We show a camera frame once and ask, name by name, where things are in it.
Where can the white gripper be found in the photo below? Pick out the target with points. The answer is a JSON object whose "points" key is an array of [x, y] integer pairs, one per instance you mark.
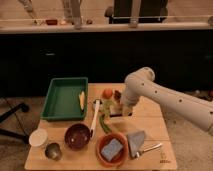
{"points": [[127, 110]]}

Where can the wooden board eraser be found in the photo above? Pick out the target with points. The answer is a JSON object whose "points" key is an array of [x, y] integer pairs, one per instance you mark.
{"points": [[116, 110]]}

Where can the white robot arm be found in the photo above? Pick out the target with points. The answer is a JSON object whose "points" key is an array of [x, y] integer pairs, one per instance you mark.
{"points": [[141, 83]]}

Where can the translucent green plastic cup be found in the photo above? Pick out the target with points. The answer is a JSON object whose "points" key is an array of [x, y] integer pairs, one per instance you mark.
{"points": [[106, 106]]}

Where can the metal cup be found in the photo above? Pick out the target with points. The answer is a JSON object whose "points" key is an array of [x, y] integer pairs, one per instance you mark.
{"points": [[53, 151]]}

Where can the white plastic cup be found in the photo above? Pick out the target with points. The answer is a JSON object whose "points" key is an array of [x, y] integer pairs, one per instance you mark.
{"points": [[38, 138]]}

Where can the brown pine cone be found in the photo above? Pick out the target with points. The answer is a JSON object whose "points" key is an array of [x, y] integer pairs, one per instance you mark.
{"points": [[117, 95]]}

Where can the orange fruit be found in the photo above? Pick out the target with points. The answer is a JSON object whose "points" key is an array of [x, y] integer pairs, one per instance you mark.
{"points": [[107, 93]]}

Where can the green pepper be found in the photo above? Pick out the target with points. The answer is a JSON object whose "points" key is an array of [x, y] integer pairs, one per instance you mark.
{"points": [[104, 126]]}

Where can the grey folded cloth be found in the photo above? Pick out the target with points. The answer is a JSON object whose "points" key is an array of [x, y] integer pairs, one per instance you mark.
{"points": [[135, 141]]}

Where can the orange clay bowl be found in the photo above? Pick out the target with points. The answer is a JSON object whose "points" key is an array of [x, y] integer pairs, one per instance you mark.
{"points": [[120, 158]]}

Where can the blue sponge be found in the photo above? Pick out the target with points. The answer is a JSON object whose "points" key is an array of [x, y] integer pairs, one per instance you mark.
{"points": [[110, 150]]}

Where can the yellow corn cob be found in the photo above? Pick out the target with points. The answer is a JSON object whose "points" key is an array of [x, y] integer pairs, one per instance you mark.
{"points": [[82, 100]]}

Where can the metal spoon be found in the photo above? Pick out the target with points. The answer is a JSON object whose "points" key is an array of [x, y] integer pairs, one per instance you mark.
{"points": [[139, 153]]}

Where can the dark purple bowl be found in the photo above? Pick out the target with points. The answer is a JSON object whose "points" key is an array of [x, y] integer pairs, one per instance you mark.
{"points": [[77, 136]]}

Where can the green plastic tray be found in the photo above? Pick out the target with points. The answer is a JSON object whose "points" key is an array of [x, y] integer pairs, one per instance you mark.
{"points": [[62, 99]]}

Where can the white handled brush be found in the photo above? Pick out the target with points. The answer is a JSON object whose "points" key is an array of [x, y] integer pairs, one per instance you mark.
{"points": [[93, 125]]}

